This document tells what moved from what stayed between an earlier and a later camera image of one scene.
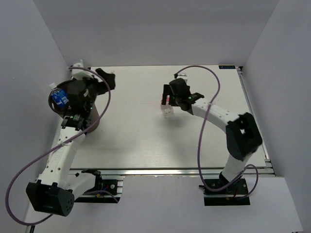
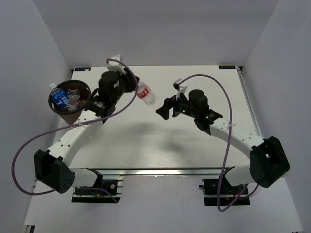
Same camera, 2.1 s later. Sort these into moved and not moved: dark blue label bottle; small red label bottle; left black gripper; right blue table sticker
Moved: small red label bottle; left black gripper
Not moved: right blue table sticker; dark blue label bottle
